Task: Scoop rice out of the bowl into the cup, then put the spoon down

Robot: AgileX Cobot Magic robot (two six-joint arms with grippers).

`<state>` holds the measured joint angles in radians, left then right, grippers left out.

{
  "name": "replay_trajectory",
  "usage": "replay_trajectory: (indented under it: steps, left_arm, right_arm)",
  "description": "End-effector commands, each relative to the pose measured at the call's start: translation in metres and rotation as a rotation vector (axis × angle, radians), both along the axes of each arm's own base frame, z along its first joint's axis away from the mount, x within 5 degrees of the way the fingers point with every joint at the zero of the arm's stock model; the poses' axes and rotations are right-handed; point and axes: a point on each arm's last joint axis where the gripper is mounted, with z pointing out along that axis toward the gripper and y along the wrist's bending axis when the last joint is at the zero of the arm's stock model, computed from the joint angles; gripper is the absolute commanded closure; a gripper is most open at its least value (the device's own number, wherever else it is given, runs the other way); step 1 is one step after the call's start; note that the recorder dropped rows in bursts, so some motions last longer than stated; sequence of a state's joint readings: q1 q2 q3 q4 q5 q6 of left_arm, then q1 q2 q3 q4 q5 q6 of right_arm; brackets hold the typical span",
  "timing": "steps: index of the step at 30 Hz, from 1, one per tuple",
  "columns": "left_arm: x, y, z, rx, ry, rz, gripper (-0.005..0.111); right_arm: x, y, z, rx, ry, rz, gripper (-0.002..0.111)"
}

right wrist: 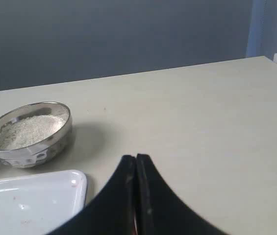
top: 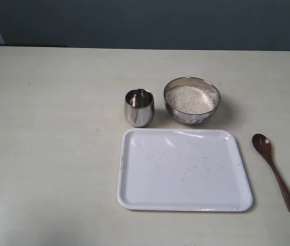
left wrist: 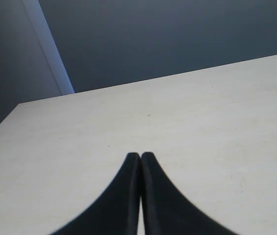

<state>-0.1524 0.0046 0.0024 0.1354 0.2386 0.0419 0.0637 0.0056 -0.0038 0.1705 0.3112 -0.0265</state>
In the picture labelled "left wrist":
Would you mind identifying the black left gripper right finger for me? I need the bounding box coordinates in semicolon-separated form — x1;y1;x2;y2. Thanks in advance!
141;152;235;235

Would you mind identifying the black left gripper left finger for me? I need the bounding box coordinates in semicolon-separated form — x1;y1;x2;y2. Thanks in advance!
53;152;140;235

